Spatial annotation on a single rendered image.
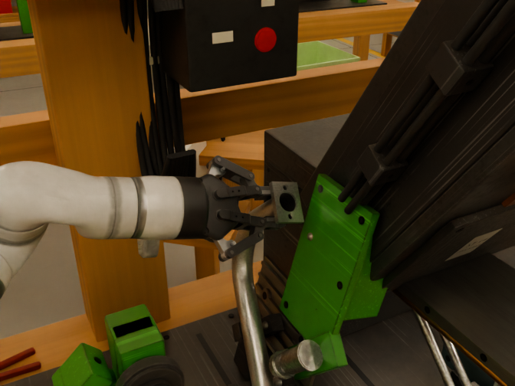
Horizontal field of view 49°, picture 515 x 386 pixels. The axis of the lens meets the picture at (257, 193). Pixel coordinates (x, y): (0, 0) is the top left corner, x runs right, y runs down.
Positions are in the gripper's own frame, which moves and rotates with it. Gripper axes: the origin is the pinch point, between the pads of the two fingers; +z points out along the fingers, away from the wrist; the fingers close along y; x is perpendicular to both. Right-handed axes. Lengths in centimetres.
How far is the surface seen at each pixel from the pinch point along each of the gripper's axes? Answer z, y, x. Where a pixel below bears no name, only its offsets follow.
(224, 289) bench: 13.4, -4.3, 42.4
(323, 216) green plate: 4.3, -2.6, -4.9
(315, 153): 11.8, 9.8, 3.7
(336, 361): 4.1, -20.2, -2.5
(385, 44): 374, 272, 304
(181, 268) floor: 67, 27, 187
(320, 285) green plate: 4.3, -10.8, -1.7
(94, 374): -23.6, -17.5, 2.9
